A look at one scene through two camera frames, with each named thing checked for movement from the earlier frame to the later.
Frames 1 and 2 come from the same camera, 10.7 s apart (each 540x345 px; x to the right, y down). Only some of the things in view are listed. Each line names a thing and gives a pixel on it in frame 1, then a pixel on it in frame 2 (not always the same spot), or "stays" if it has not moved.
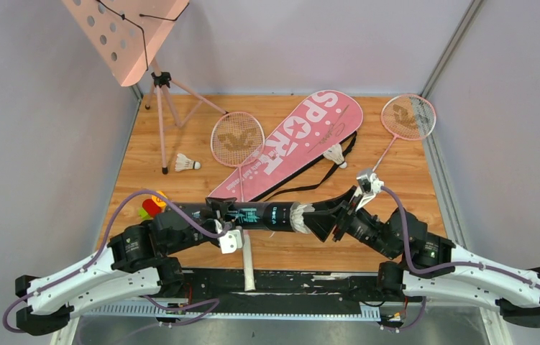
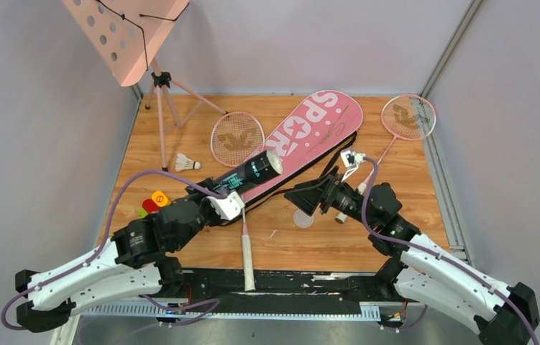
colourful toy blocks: x=152 y=206 stays
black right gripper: x=321 y=221 -> x=307 y=195
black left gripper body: x=219 y=215 -> x=207 y=187
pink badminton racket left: x=237 y=139 stays
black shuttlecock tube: x=252 y=216 -> x=264 y=167
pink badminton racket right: x=409 y=116 stays
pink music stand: x=127 y=34 stays
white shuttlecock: x=182 y=162 stays
